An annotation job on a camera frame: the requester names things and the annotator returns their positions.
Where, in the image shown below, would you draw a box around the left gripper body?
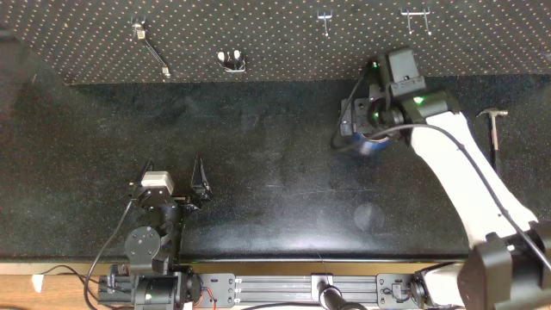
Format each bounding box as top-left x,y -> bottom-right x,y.
131,187 -> 212,211

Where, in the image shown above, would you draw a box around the black and white pliers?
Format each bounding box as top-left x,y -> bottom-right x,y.
216,48 -> 247,73

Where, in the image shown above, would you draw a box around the roll of blue tape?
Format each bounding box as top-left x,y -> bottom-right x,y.
350,131 -> 391,156

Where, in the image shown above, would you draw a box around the black pegboard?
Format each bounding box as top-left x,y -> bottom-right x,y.
0,0 -> 551,85

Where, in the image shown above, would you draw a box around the wrench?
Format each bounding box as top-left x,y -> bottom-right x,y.
131,22 -> 172,79

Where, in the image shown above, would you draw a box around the hammer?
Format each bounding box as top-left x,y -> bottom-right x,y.
476,107 -> 509,173

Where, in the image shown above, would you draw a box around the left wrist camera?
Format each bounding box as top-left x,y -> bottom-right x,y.
140,170 -> 175,195

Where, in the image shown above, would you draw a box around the black cable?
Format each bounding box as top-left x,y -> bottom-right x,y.
84,200 -> 134,310
329,64 -> 551,272

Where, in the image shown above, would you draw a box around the mounting rail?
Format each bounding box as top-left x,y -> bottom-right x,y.
97,264 -> 431,310

